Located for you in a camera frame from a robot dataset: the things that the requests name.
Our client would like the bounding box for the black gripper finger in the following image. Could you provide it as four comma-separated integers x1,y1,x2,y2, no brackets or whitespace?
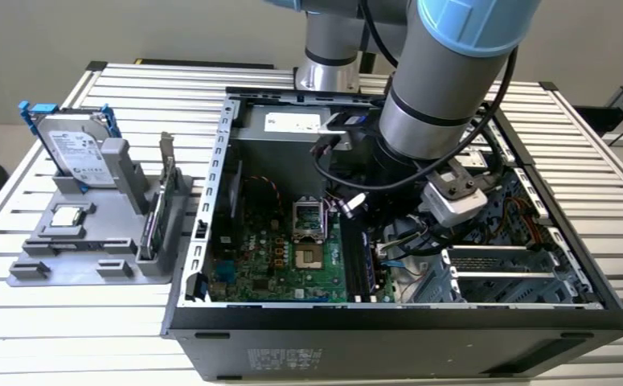
342,192,370,220

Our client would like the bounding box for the RAM slot with white clips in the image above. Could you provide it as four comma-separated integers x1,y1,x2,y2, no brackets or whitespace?
346,219,362,303

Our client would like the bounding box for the black RAM slot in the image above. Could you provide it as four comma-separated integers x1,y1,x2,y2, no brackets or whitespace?
353,224,368,303
341,219,354,302

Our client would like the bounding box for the metal socket cover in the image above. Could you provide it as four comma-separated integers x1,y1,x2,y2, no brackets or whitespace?
293,195,327,242

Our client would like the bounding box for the CPU socket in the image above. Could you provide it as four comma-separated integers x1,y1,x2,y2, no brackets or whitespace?
294,240,327,271

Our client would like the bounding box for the grey Dell power supply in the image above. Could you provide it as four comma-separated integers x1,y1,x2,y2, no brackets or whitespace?
229,104,339,202

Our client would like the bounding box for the grey metal drive cage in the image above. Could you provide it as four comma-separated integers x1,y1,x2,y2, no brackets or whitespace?
450,116,512,190

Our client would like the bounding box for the green Dell motherboard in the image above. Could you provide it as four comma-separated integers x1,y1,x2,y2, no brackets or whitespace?
209,192,398,303

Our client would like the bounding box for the silver barred disk bay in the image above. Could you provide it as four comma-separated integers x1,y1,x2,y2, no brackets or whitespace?
413,243,584,303

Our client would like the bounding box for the black open PC case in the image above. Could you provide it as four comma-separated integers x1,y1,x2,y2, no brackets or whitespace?
161,86,623,381

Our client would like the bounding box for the black graphics card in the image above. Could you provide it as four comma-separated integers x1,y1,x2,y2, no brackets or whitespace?
138,131,179,262

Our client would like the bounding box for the black rectangular block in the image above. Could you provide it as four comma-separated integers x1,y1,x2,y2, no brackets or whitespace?
573,105,623,133

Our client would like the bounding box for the grey plastic parts rack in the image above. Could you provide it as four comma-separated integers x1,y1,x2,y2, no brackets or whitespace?
6,138,194,287

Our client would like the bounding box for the silver CPU chip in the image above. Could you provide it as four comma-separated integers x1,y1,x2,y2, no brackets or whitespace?
47,207,85,227

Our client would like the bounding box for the hard disk in blue carrier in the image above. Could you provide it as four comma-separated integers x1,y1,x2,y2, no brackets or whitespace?
19,102,125,192

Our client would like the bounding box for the black cable bundle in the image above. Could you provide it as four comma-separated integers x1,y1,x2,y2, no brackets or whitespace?
392,228,452,258

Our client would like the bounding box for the large silver wrist camera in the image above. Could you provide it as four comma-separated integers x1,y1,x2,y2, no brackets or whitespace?
417,183,489,227

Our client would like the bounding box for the red black twisted wire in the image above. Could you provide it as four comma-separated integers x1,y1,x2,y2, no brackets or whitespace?
243,174,289,217

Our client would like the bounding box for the black camera mounting bracket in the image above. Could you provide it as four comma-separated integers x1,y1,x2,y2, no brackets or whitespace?
433,159,480,199

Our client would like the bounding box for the small silver wrist camera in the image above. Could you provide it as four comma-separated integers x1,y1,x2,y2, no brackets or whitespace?
317,113,370,150

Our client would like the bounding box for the orange yellow power wire bundle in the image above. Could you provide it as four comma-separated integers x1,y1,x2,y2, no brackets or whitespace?
498,195,549,250

